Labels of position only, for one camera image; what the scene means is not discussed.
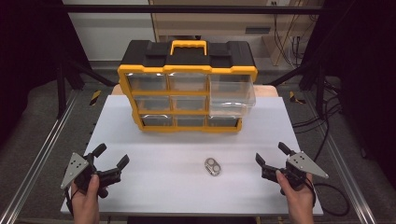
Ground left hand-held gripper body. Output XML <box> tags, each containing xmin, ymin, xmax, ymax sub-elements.
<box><xmin>60</xmin><ymin>151</ymin><xmax>122</xmax><ymax>200</ymax></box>

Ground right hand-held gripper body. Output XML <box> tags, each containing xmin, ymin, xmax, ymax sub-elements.
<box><xmin>261</xmin><ymin>150</ymin><xmax>330</xmax><ymax>190</ymax></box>

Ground small silver oval device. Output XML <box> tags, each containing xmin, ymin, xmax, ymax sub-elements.
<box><xmin>204</xmin><ymin>157</ymin><xmax>221</xmax><ymax>177</ymax></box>

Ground large clear plastic drawer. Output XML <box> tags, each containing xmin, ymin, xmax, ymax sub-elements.
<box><xmin>208</xmin><ymin>74</ymin><xmax>257</xmax><ymax>118</ymax></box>

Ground person's right hand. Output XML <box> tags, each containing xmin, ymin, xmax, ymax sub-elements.
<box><xmin>275</xmin><ymin>170</ymin><xmax>315</xmax><ymax>213</ymax></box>

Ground person's left hand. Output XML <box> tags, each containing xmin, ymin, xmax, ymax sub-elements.
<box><xmin>70</xmin><ymin>174</ymin><xmax>101</xmax><ymax>217</ymax></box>

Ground yellow black hazard tape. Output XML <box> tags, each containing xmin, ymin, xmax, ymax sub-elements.
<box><xmin>289</xmin><ymin>91</ymin><xmax>306</xmax><ymax>105</ymax></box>
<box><xmin>89</xmin><ymin>90</ymin><xmax>103</xmax><ymax>106</ymax></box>

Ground black metal stand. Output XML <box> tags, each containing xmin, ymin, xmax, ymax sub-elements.
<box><xmin>55</xmin><ymin>57</ymin><xmax>119</xmax><ymax>119</ymax></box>
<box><xmin>266</xmin><ymin>57</ymin><xmax>329</xmax><ymax>119</ymax></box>

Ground group of small clear drawers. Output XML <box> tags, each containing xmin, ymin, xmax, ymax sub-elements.
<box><xmin>125</xmin><ymin>72</ymin><xmax>239</xmax><ymax>128</ymax></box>

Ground yellow and black organizer cabinet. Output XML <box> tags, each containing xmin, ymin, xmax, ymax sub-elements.
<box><xmin>117</xmin><ymin>39</ymin><xmax>259</xmax><ymax>133</ymax></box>

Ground light wooden cabinet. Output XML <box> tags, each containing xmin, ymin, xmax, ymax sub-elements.
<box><xmin>148</xmin><ymin>0</ymin><xmax>325</xmax><ymax>68</ymax></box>

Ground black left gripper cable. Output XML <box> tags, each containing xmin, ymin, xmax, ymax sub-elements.
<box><xmin>64</xmin><ymin>186</ymin><xmax>78</xmax><ymax>217</ymax></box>

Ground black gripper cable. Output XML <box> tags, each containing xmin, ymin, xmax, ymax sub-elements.
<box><xmin>64</xmin><ymin>186</ymin><xmax>78</xmax><ymax>217</ymax></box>
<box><xmin>306</xmin><ymin>174</ymin><xmax>351</xmax><ymax>217</ymax></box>

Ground aluminium frame rail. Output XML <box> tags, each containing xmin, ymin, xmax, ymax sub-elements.
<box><xmin>0</xmin><ymin>89</ymin><xmax>79</xmax><ymax>224</ymax></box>
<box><xmin>302</xmin><ymin>91</ymin><xmax>378</xmax><ymax>224</ymax></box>

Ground black floor cable bundle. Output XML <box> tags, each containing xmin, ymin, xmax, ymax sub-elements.
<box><xmin>291</xmin><ymin>78</ymin><xmax>343</xmax><ymax>162</ymax></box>

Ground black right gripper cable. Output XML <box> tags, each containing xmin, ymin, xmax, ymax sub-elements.
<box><xmin>306</xmin><ymin>174</ymin><xmax>351</xmax><ymax>217</ymax></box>

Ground hanging background cables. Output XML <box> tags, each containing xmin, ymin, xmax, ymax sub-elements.
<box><xmin>272</xmin><ymin>3</ymin><xmax>321</xmax><ymax>68</ymax></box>

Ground black horizontal frame bar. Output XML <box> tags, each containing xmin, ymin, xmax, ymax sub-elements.
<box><xmin>61</xmin><ymin>4</ymin><xmax>325</xmax><ymax>15</ymax></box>

